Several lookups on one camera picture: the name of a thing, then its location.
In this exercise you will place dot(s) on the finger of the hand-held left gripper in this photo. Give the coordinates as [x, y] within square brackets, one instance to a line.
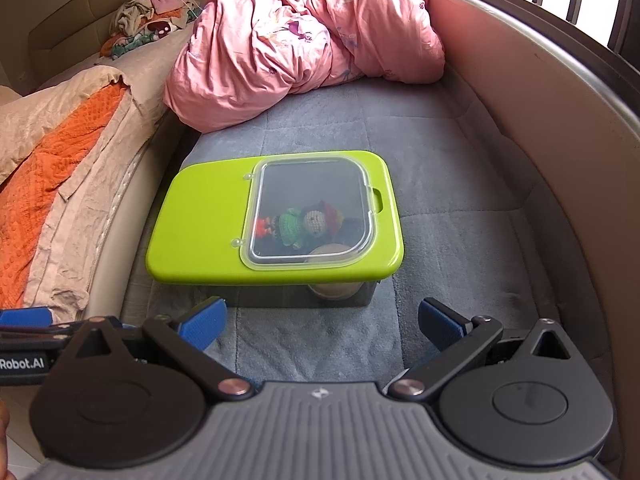
[25, 317]

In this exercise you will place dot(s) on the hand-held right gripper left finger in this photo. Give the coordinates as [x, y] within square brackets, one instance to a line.
[202, 322]

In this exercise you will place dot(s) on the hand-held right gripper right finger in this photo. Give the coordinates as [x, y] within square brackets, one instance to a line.
[442, 324]

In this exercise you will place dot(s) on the clear grey storage box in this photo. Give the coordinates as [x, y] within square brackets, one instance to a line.
[280, 295]

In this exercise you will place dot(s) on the red toy with orange feet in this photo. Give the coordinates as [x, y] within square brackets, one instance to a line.
[261, 229]

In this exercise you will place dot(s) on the crocheted doll with green body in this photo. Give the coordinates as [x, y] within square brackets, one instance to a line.
[295, 225]

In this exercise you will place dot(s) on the grey blanket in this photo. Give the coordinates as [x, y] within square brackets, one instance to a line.
[450, 240]

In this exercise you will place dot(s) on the orange knitted blanket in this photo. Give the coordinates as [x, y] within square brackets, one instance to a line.
[45, 170]

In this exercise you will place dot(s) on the beige bed sheet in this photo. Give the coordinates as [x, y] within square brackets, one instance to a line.
[100, 185]

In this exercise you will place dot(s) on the beige padded window ledge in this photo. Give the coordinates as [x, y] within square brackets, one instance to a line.
[550, 135]

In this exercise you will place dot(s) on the pink quilt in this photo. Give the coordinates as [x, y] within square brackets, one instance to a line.
[280, 50]

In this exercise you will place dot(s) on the pile of colourful clothes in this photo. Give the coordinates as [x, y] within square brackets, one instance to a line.
[145, 20]

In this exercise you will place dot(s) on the beige padded headboard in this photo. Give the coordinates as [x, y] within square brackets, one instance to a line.
[65, 10]

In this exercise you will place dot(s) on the dark window railing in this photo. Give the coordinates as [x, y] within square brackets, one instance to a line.
[575, 15]

